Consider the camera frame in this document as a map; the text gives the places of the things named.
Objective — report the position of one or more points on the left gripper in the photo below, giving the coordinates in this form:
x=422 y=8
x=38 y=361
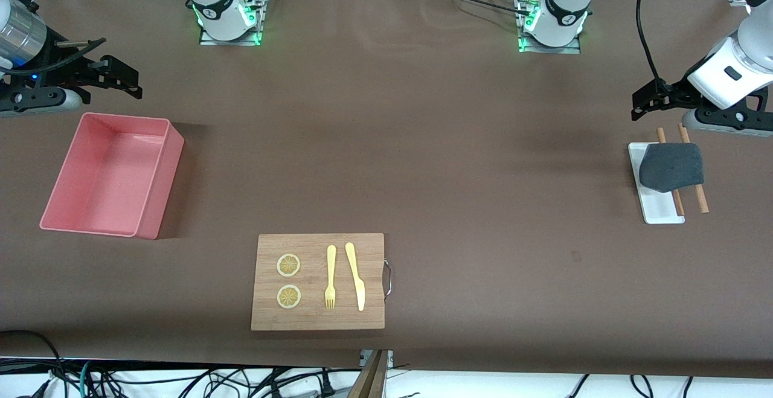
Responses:
x=674 y=92

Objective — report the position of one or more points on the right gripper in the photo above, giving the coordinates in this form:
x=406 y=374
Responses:
x=67 y=63

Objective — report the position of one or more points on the grey and pink cloth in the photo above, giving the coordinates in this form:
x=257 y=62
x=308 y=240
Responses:
x=670 y=168

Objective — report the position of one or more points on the pink plastic bin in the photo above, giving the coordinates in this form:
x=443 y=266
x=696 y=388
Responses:
x=102 y=174

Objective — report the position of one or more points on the brown wooden chopstick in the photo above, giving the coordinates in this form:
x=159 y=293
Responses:
x=702 y=202
x=679 y=205

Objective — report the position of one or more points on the white rectangular tray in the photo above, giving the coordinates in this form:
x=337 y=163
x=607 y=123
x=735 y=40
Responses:
x=661 y=208

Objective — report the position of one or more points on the lemon slice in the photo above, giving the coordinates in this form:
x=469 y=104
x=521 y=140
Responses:
x=288 y=265
x=288 y=296

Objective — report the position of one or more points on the yellow fork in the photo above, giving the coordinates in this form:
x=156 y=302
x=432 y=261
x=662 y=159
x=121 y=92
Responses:
x=331 y=265

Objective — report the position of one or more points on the wooden cutting board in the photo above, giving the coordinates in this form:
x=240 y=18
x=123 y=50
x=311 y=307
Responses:
x=314 y=319

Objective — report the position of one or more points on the yellow knife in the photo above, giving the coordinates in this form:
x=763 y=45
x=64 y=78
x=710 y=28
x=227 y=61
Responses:
x=356 y=277

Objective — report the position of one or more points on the wooden plank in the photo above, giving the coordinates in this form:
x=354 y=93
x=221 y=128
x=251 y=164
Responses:
x=371 y=380

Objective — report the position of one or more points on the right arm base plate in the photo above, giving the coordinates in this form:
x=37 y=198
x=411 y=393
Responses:
x=208 y=40

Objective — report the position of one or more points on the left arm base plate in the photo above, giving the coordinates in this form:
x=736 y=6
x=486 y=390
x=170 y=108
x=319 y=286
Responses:
x=543 y=49

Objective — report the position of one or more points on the silver metal bracket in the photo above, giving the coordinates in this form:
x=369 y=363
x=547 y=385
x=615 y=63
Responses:
x=390 y=359

